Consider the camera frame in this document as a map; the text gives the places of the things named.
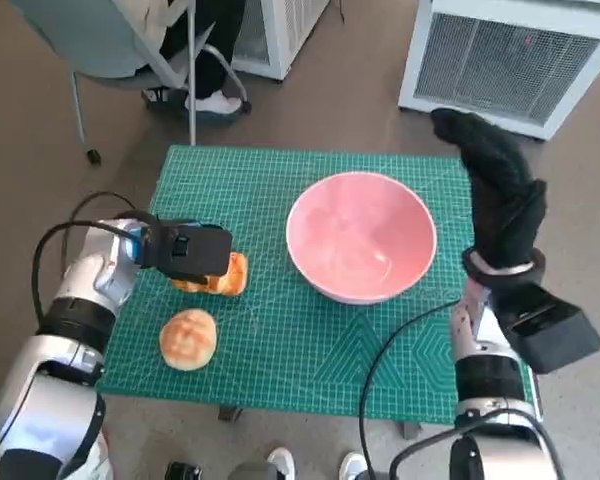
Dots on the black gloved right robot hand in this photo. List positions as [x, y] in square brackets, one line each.
[500, 200]

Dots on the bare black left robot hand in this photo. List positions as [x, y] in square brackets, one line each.
[195, 281]

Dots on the long toy bread loaf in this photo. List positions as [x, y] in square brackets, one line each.
[235, 280]

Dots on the round toy bread bun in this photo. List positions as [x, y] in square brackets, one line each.
[187, 340]

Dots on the pink bowl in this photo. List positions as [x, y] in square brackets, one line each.
[360, 235]

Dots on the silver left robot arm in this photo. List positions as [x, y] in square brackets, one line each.
[80, 280]

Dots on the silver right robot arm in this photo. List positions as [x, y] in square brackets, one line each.
[485, 370]

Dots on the green cutting mat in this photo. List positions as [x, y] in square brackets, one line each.
[280, 350]

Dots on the large white mesh-fronted machine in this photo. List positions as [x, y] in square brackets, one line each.
[505, 60]

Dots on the small black device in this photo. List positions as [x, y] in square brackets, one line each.
[182, 471]

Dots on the white plastic bag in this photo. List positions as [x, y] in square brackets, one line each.
[102, 460]

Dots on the person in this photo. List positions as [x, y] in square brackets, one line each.
[210, 60]

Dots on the white mesh-sided cabinet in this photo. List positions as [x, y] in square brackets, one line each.
[285, 35]

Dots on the grey office chair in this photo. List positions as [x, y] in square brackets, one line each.
[90, 40]

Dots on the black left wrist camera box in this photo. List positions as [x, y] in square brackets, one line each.
[190, 250]

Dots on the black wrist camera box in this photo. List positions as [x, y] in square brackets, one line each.
[550, 330]
[190, 250]

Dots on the dark table bracket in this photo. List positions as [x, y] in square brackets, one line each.
[230, 414]
[411, 431]

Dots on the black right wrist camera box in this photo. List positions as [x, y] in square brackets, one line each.
[550, 330]

